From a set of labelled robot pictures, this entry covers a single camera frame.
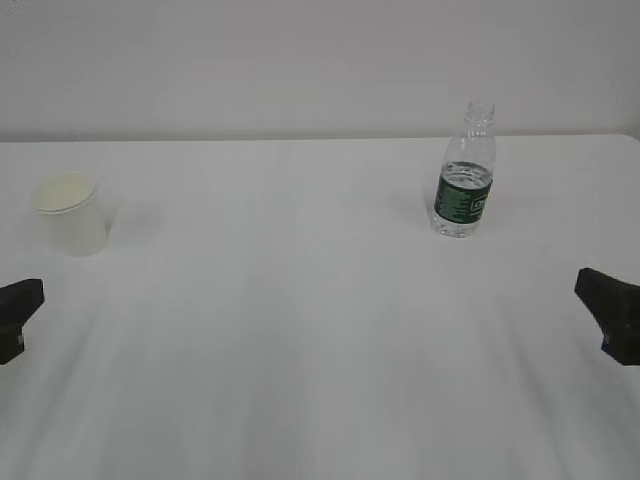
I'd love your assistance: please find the clear green-label water bottle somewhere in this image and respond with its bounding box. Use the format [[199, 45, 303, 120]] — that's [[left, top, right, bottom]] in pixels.
[[432, 101, 497, 238]]

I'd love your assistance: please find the white paper cup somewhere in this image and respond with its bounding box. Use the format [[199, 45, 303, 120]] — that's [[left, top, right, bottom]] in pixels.
[[32, 172, 97, 214], [37, 193, 108, 258]]

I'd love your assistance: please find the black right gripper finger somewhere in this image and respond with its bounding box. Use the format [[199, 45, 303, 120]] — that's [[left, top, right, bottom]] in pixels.
[[574, 268, 639, 366]]

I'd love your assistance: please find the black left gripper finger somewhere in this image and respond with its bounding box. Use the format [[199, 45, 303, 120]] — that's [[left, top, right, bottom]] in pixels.
[[0, 278, 45, 365]]

